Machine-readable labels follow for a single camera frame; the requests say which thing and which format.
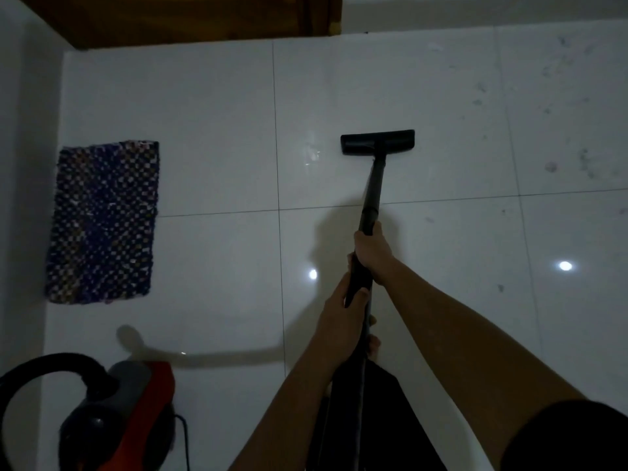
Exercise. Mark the person's black sleeve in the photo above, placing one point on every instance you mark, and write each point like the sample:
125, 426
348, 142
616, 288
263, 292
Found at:
569, 439

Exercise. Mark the person's black trousers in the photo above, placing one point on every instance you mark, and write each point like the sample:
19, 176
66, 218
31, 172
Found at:
392, 426

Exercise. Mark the blue checkered woven mat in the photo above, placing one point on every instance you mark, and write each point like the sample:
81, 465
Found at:
104, 223

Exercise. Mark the brown wooden door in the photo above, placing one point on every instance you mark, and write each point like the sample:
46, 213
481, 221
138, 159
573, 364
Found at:
186, 17

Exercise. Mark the red and grey vacuum cleaner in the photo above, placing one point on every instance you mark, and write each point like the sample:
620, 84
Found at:
128, 421

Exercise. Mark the person's right fingers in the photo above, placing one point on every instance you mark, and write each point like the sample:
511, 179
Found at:
355, 257

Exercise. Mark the person's right hand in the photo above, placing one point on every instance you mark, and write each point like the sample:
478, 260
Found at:
375, 252

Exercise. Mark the person's right forearm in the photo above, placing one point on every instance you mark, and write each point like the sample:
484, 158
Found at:
466, 348

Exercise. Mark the black vacuum wand with nozzle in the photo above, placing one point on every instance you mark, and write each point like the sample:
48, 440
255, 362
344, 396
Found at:
374, 183

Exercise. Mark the person's left forearm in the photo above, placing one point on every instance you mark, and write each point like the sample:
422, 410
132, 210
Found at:
282, 416

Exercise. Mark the person's left hand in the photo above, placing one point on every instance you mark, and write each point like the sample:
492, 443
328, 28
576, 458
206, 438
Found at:
338, 328

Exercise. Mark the person's left thumb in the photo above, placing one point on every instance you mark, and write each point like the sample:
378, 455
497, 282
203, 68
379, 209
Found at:
359, 295

